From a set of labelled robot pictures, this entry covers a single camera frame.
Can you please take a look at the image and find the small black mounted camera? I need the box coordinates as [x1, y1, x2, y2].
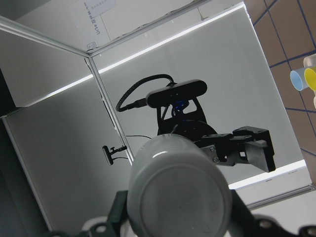
[102, 145, 127, 165]

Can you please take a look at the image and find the yellow plastic cup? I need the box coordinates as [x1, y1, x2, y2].
[304, 66, 316, 91]

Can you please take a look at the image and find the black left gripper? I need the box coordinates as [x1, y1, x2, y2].
[157, 98, 276, 172]

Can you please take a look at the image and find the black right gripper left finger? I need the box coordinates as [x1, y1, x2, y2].
[107, 191, 128, 230]

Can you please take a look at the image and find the pale green plastic cup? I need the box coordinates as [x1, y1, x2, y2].
[313, 96, 316, 109]

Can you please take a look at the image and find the blue plastic cup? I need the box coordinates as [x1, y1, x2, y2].
[303, 54, 316, 68]

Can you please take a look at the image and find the black camera usb cable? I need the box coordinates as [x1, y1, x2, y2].
[116, 74, 176, 113]

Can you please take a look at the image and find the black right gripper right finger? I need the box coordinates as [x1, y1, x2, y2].
[229, 190, 254, 232]

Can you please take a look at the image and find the light blue cup far left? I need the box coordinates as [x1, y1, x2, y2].
[290, 67, 310, 91]

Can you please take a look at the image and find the grey white plastic cup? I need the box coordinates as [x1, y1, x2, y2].
[127, 134, 232, 237]

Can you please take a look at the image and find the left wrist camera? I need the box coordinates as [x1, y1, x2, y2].
[146, 79, 207, 108]

